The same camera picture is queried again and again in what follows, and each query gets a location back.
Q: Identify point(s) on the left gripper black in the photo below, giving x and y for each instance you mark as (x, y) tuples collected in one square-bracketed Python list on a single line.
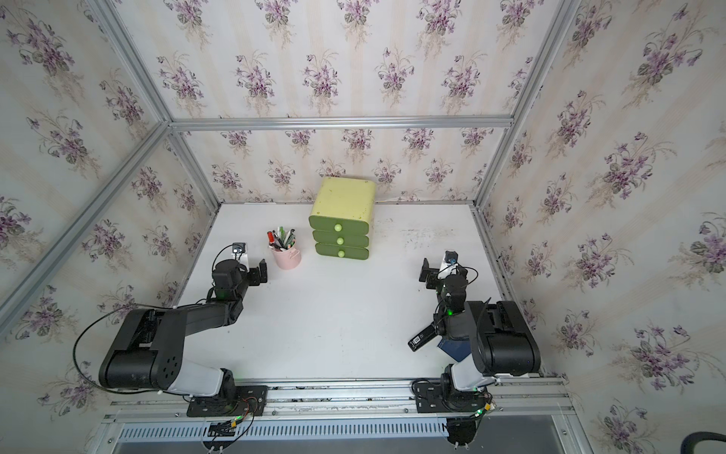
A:
[(253, 278)]

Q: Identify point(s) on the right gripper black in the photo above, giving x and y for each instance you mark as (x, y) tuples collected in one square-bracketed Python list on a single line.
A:
[(432, 275)]

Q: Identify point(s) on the green bottom drawer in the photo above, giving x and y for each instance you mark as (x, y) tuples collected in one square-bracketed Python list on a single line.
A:
[(341, 251)]

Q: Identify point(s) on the green drawer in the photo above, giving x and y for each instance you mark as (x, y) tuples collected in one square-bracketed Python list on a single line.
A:
[(347, 227), (341, 239), (341, 251)]

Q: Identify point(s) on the green top drawer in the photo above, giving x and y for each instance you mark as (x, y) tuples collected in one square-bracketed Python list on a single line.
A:
[(347, 227)]

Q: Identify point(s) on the yellow green drawer cabinet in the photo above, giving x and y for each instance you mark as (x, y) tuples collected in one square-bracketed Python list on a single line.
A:
[(346, 198)]

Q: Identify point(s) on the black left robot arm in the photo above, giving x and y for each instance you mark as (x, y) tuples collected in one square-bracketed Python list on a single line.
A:
[(147, 353)]

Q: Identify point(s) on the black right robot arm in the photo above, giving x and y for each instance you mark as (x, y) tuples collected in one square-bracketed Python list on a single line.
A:
[(500, 341)]

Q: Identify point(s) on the pink pen cup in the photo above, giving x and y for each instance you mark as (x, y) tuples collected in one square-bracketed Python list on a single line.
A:
[(287, 259)]

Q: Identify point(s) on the pens in cup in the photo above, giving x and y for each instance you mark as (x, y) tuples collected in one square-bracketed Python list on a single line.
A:
[(281, 240)]

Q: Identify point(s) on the dark blue notebook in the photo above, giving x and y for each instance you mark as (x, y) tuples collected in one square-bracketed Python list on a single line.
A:
[(458, 350)]

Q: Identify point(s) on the small circuit board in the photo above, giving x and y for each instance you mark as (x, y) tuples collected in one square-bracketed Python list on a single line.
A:
[(222, 429)]

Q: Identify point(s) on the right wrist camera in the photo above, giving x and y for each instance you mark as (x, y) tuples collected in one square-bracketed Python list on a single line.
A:
[(449, 264)]

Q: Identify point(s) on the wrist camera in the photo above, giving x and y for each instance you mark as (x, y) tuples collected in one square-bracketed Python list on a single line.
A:
[(449, 264), (240, 253)]

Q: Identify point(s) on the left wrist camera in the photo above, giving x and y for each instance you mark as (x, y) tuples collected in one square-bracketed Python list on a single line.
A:
[(240, 253)]

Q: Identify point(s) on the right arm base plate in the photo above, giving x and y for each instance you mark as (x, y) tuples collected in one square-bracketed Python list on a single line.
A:
[(448, 397)]

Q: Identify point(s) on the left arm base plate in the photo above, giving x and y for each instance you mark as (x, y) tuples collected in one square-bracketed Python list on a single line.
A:
[(250, 400)]

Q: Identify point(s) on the aluminium front rail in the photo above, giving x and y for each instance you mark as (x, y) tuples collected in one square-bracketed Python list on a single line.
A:
[(391, 398)]

